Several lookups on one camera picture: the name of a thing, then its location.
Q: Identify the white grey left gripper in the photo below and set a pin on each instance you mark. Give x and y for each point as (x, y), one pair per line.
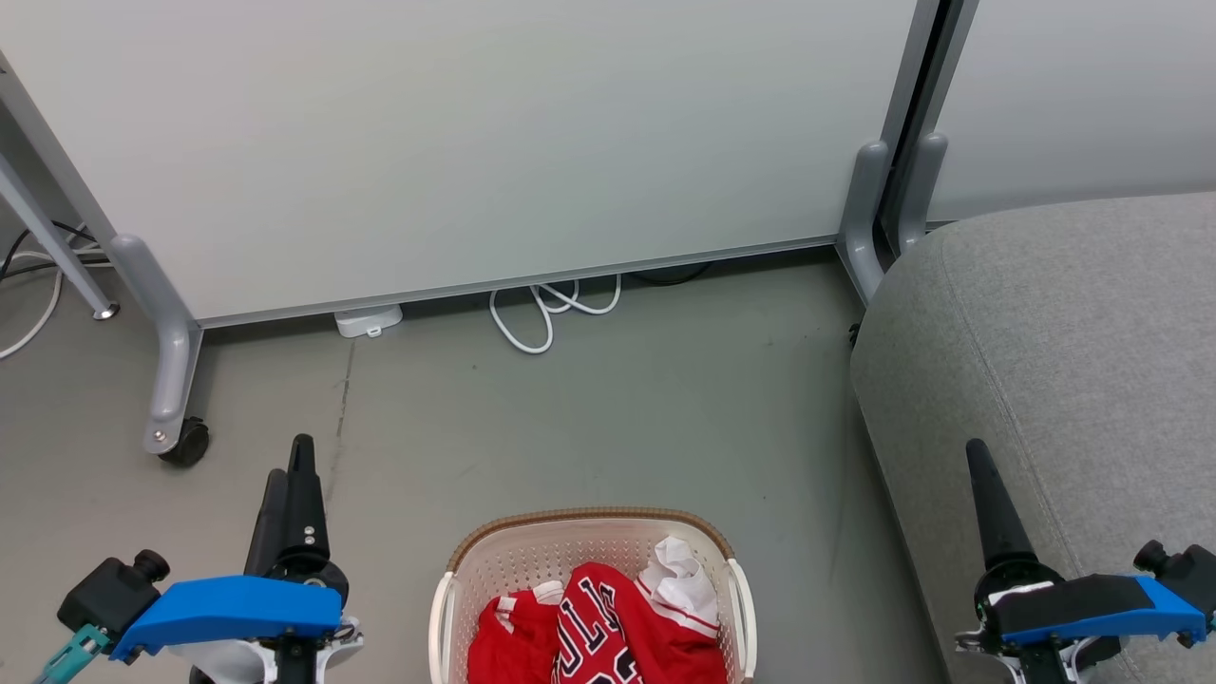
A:
(285, 660)

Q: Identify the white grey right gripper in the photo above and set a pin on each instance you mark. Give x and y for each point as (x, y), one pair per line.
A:
(1045, 663)

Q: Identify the red basketball jersey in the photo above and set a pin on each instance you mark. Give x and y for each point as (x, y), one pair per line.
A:
(613, 622)

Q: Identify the grey fabric sofa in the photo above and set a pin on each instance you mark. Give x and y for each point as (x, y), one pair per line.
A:
(1045, 332)

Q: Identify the black caster wheel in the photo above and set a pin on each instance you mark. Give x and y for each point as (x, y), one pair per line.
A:
(188, 445)

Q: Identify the long grey partition leg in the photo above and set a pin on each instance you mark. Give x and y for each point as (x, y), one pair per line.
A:
(171, 342)

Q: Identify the white power box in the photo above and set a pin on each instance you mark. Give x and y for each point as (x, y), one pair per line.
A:
(366, 321)

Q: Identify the cream plastic laundry basket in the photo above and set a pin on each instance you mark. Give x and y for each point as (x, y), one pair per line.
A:
(532, 556)

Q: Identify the white crumpled cloth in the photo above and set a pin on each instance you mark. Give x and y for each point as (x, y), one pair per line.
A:
(679, 570)

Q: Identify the grey metal pole with foot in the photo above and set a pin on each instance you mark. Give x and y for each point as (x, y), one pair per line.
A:
(57, 245)

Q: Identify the wide white partition panel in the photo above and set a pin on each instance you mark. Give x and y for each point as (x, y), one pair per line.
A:
(475, 142)

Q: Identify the left wrist camera blue mount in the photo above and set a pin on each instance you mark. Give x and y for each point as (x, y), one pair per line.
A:
(237, 608)

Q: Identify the wrist camera blue mount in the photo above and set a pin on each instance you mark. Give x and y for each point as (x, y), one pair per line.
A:
(237, 608)
(1092, 603)

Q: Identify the right wrist camera blue mount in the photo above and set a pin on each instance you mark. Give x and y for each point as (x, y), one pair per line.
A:
(1092, 603)

